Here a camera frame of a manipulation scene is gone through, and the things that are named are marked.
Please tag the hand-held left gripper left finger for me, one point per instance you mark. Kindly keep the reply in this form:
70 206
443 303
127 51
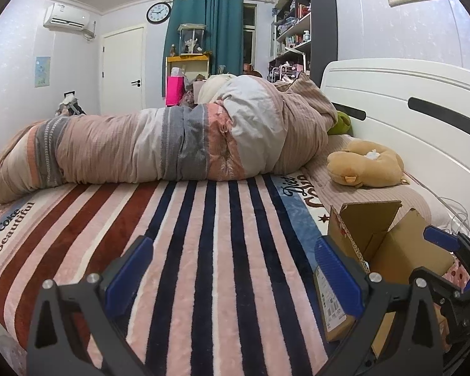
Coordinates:
130 272

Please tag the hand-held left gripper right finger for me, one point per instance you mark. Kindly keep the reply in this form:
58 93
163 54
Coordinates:
337 272

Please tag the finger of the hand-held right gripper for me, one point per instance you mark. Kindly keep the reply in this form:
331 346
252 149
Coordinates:
446 284
440 237

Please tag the brown cardboard box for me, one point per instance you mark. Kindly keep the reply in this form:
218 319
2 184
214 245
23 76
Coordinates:
395 243

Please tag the pink dotted cloth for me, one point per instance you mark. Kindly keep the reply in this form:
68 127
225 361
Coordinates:
456 273

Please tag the striped plush blanket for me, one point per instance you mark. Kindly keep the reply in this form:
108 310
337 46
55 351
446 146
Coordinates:
180 243

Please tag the brown plush toy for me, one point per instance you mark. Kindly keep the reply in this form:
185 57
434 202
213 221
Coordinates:
362 162

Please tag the white bed headboard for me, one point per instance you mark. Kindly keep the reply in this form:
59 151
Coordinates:
411 113

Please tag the pink and grey duvet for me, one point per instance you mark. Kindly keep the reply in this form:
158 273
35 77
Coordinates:
172 141

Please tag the green plush toy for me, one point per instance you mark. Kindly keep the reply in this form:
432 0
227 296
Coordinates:
341 123

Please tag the dark bag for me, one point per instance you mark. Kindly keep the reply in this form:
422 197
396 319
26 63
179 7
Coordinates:
68 107

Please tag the pink gift bag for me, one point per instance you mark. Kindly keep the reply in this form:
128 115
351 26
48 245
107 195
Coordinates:
175 90

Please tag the white door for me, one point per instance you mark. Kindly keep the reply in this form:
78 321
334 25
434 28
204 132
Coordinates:
123 70

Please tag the cream plush pillow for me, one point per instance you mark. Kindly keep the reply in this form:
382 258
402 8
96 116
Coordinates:
215 86

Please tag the yellow shelf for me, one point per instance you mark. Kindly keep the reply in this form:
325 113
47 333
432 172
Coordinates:
188 62

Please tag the glass display case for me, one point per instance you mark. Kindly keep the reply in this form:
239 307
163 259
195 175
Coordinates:
192 39

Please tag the dark bookshelf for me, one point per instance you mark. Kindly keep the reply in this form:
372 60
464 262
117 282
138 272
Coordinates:
305 19

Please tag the window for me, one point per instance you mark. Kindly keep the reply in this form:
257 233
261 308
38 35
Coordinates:
249 27

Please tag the white air conditioner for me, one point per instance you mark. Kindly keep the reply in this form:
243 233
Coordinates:
68 17

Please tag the teal curtain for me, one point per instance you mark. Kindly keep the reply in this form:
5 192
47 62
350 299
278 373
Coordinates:
207 19

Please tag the small wall poster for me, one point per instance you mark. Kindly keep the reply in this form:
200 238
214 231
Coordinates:
42 71

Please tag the round wall clock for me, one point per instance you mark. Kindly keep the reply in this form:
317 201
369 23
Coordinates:
159 12

